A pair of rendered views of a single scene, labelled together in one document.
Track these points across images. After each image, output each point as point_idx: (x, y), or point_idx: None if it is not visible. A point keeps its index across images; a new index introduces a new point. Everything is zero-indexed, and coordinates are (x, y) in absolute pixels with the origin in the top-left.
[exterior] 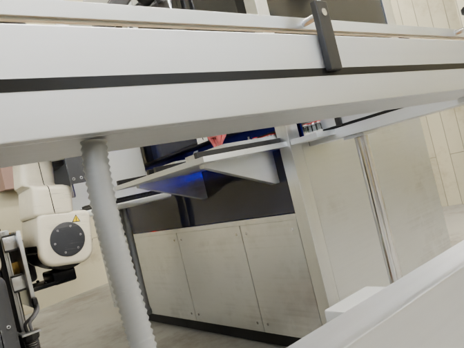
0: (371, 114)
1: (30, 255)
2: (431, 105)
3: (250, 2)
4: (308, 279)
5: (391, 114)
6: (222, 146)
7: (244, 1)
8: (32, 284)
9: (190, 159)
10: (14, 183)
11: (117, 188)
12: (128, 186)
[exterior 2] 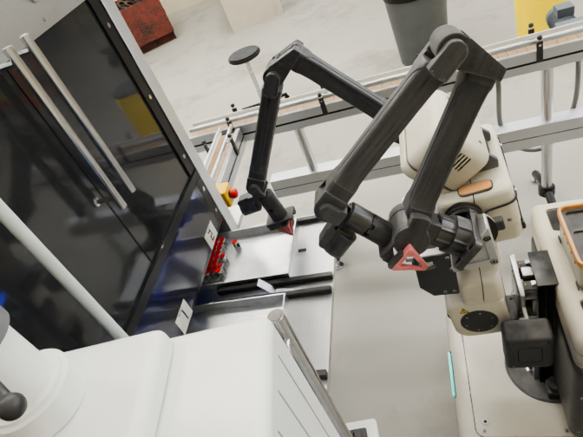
0: (227, 181)
1: (505, 294)
2: (239, 159)
3: (167, 106)
4: None
5: (232, 175)
6: (296, 221)
7: (162, 106)
8: (511, 318)
9: (291, 268)
10: (500, 251)
11: (329, 384)
12: (330, 348)
